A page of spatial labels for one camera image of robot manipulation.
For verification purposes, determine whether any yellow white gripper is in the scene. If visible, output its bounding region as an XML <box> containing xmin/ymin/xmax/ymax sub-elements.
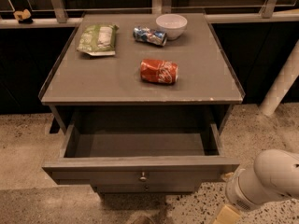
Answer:
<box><xmin>211</xmin><ymin>204</ymin><xmax>241</xmax><ymax>224</ymax></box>

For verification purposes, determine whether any grey top drawer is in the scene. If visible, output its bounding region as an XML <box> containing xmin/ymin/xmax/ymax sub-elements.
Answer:
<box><xmin>43</xmin><ymin>122</ymin><xmax>238</xmax><ymax>192</ymax></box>

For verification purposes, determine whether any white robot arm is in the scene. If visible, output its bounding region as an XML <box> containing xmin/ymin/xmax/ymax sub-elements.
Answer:
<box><xmin>209</xmin><ymin>41</ymin><xmax>299</xmax><ymax>224</ymax></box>

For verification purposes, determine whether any metal drawer knob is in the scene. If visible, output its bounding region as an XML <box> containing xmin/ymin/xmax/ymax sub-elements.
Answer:
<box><xmin>139</xmin><ymin>172</ymin><xmax>148</xmax><ymax>182</ymax></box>

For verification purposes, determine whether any grey drawer cabinet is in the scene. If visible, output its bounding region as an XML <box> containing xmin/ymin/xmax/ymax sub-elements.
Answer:
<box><xmin>40</xmin><ymin>13</ymin><xmax>244</xmax><ymax>192</ymax></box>

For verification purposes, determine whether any red crushed cola can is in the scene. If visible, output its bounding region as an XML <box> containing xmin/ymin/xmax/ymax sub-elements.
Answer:
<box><xmin>140</xmin><ymin>59</ymin><xmax>178</xmax><ymax>84</ymax></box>

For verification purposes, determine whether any white bowl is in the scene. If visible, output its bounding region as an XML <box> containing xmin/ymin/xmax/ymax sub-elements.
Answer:
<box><xmin>156</xmin><ymin>14</ymin><xmax>188</xmax><ymax>40</ymax></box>

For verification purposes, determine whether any blue crushed soda can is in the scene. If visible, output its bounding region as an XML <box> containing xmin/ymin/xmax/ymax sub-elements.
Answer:
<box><xmin>133</xmin><ymin>26</ymin><xmax>167</xmax><ymax>47</ymax></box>

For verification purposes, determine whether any green snack bag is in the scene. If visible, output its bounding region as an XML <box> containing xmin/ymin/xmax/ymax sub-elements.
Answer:
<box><xmin>77</xmin><ymin>23</ymin><xmax>119</xmax><ymax>57</ymax></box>

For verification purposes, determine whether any metal window railing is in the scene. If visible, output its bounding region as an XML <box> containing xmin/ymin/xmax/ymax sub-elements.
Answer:
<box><xmin>0</xmin><ymin>0</ymin><xmax>299</xmax><ymax>30</ymax></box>

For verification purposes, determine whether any small yellow object on ledge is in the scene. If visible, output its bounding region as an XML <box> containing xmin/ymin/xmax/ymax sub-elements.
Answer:
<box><xmin>13</xmin><ymin>9</ymin><xmax>33</xmax><ymax>23</ymax></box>

